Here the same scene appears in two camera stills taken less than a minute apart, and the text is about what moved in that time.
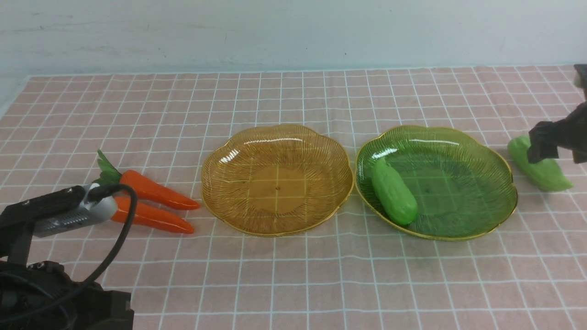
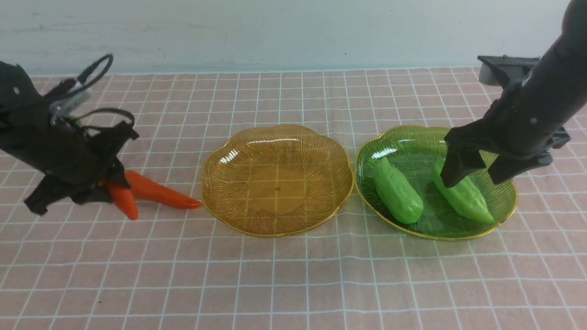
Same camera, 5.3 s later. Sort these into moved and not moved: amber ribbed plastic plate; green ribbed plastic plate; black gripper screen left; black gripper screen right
Moved: black gripper screen left; black gripper screen right
Not moved: green ribbed plastic plate; amber ribbed plastic plate
